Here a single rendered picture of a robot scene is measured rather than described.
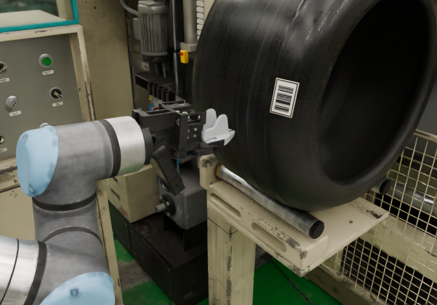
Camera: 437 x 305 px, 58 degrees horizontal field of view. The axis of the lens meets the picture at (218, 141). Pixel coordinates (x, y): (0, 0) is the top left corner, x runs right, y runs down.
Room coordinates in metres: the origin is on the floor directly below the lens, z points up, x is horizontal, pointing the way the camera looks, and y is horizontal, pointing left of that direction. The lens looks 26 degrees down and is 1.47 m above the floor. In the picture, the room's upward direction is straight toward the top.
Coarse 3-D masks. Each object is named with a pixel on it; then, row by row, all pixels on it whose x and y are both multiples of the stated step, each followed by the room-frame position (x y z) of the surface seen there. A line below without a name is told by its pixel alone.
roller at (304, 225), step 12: (228, 180) 0.92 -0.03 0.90; (240, 180) 0.89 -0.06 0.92; (252, 192) 0.85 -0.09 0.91; (264, 192) 0.83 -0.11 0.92; (264, 204) 0.81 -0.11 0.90; (276, 204) 0.79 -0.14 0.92; (288, 216) 0.75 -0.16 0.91; (300, 216) 0.74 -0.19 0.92; (312, 216) 0.73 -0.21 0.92; (300, 228) 0.72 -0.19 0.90; (312, 228) 0.70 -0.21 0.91
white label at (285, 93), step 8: (280, 80) 0.64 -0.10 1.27; (280, 88) 0.64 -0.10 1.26; (288, 88) 0.63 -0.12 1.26; (296, 88) 0.62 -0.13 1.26; (272, 96) 0.64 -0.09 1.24; (280, 96) 0.63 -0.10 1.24; (288, 96) 0.63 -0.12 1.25; (296, 96) 0.62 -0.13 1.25; (272, 104) 0.64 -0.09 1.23; (280, 104) 0.63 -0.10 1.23; (288, 104) 0.62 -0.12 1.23; (272, 112) 0.63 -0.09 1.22; (280, 112) 0.63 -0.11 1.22; (288, 112) 0.62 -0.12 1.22
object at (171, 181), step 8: (160, 152) 0.58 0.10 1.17; (152, 160) 0.59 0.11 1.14; (160, 160) 0.58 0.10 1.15; (168, 160) 0.59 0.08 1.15; (160, 168) 0.58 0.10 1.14; (168, 168) 0.59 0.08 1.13; (160, 176) 0.61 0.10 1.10; (168, 176) 0.59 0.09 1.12; (176, 176) 0.60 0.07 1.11; (168, 184) 0.59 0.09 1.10; (176, 184) 0.60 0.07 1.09; (176, 192) 0.60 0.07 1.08
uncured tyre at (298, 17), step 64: (256, 0) 0.76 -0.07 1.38; (320, 0) 0.69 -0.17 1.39; (384, 0) 1.06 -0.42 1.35; (256, 64) 0.68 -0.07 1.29; (320, 64) 0.66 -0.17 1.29; (384, 64) 1.08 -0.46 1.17; (256, 128) 0.65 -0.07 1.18; (320, 128) 1.09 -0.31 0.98; (384, 128) 1.00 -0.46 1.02; (320, 192) 0.69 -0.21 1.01
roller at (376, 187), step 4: (380, 180) 0.89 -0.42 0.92; (384, 180) 0.89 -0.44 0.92; (388, 180) 0.89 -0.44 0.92; (376, 184) 0.89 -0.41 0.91; (380, 184) 0.88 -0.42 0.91; (384, 184) 0.88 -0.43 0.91; (388, 184) 0.88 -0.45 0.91; (372, 188) 0.89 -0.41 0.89; (376, 188) 0.88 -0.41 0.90; (380, 188) 0.87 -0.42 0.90; (384, 188) 0.87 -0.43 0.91; (388, 188) 0.89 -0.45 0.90; (380, 192) 0.87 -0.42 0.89; (384, 192) 0.88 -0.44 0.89
